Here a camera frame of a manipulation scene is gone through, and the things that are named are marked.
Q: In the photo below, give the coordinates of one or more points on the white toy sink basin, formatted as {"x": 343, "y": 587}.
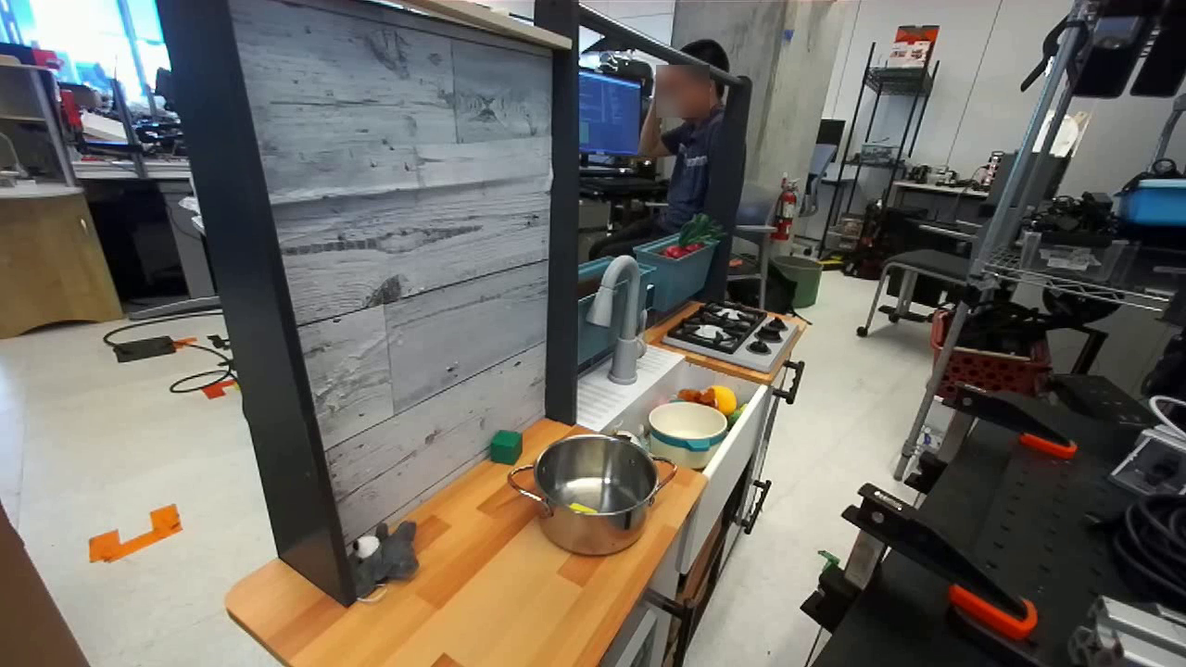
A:
{"x": 662, "y": 380}

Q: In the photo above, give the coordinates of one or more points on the silver steel pot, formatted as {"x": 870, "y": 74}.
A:
{"x": 593, "y": 491}

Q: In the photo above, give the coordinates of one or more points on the teal storage bin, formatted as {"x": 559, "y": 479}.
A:
{"x": 669, "y": 280}

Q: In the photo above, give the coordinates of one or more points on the grey toy faucet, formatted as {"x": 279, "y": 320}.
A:
{"x": 618, "y": 304}

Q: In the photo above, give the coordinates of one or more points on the orange clamp handle lower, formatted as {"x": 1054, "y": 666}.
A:
{"x": 993, "y": 617}

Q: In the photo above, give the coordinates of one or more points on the orange clamp handle upper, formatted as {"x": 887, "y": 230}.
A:
{"x": 1046, "y": 446}

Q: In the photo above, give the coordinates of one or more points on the yellow toy fruit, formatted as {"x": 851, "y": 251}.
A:
{"x": 723, "y": 396}

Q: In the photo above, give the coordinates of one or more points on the toy stove burner top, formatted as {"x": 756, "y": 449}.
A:
{"x": 730, "y": 333}

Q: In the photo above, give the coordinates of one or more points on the white teal-rimmed bowl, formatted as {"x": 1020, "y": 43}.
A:
{"x": 687, "y": 432}

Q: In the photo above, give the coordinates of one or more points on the blue computer monitor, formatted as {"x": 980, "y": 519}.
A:
{"x": 610, "y": 115}

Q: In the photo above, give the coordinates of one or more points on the grey plush toy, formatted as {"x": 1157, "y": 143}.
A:
{"x": 387, "y": 554}

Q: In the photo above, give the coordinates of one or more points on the metal wire shelf rack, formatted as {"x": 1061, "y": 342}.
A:
{"x": 875, "y": 146}

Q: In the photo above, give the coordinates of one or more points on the person in dark shirt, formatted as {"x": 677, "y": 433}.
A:
{"x": 683, "y": 123}

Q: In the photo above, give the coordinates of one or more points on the aluminium tripod stand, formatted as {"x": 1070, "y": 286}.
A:
{"x": 1010, "y": 209}

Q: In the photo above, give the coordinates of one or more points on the orange clamp handle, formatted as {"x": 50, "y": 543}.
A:
{"x": 1046, "y": 446}
{"x": 993, "y": 617}

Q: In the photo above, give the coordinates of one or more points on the red fire extinguisher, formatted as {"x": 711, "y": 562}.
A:
{"x": 786, "y": 209}

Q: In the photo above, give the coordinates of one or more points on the grey wood backsplash panel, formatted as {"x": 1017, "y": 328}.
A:
{"x": 389, "y": 222}

